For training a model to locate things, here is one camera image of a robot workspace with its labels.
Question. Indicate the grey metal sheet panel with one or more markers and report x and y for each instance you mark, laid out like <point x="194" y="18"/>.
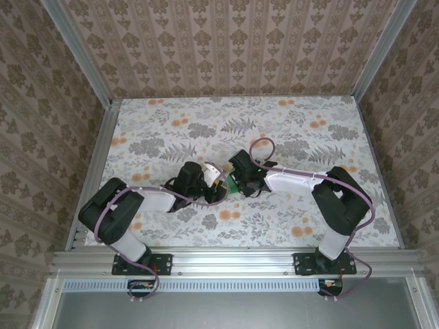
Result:
<point x="233" y="308"/>

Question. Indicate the aluminium left side rail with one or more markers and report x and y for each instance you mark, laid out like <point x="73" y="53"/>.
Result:
<point x="94" y="171"/>

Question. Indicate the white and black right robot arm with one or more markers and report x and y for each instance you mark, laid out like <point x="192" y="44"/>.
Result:
<point x="334" y="243"/>

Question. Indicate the aluminium right corner post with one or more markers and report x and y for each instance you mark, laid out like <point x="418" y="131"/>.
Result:
<point x="380" y="48"/>

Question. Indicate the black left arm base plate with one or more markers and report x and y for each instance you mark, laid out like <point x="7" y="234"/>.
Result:
<point x="164" y="264"/>

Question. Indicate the aluminium cross rail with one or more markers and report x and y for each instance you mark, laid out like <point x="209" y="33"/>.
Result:
<point x="233" y="262"/>

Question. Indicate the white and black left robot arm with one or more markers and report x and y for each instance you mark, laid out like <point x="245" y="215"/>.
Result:
<point x="127" y="243"/>

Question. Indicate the aluminium corner post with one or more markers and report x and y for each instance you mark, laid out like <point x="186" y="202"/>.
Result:
<point x="79" y="51"/>
<point x="380" y="48"/>

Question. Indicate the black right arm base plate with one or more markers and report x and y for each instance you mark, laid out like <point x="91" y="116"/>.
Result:
<point x="302" y="264"/>

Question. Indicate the aluminium left corner post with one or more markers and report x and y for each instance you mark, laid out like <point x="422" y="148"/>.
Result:
<point x="79" y="51"/>

